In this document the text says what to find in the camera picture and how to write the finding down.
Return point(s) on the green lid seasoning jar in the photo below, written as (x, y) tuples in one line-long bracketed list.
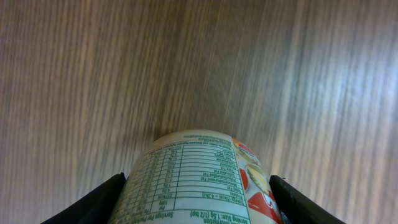
[(197, 176)]

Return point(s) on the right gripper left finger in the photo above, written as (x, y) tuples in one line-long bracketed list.
[(95, 207)]

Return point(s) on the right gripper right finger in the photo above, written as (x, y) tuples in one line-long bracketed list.
[(296, 206)]

